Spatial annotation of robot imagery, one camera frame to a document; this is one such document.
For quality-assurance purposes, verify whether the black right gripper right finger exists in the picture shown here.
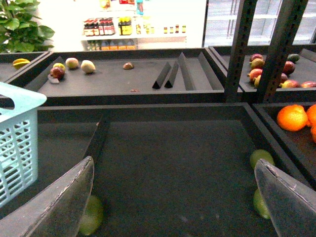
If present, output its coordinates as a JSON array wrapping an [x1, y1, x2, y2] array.
[[254, 159, 316, 237]]

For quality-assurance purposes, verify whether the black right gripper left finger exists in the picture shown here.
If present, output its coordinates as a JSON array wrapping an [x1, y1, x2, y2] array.
[[0, 157, 94, 237]]

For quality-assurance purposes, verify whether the green avocado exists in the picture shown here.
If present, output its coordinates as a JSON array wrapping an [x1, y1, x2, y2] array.
[[253, 189, 271, 219], [249, 149, 275, 169], [79, 195, 104, 236]]

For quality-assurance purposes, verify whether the light blue plastic basket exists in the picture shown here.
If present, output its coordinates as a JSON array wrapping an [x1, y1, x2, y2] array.
[[0, 82, 47, 206]]

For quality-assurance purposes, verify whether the orange fruit front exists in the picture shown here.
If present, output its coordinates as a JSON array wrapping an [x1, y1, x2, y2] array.
[[276, 104, 308, 132]]

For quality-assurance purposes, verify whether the dark wooden display stand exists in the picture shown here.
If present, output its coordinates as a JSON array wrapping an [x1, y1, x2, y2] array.
[[0, 48, 308, 237]]

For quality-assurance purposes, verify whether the dark red passion fruit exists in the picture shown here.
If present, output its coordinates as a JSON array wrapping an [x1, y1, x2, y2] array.
[[50, 67, 65, 80]]

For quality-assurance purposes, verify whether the yellow starfruit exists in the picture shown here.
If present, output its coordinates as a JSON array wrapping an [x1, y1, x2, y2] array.
[[12, 58, 30, 70]]

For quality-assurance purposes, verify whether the black triangular divider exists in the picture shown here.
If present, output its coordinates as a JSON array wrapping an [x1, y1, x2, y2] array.
[[152, 62, 171, 89]]

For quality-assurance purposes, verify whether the green potted plant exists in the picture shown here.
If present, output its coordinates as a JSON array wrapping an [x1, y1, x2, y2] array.
[[0, 0, 55, 53]]

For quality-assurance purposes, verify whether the white grocery shelf with bottles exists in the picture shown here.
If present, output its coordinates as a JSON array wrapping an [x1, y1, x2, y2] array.
[[81, 0, 187, 51]]

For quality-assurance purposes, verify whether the black metal upright post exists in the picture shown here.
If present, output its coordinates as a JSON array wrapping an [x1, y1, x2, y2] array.
[[224, 0, 308, 103]]

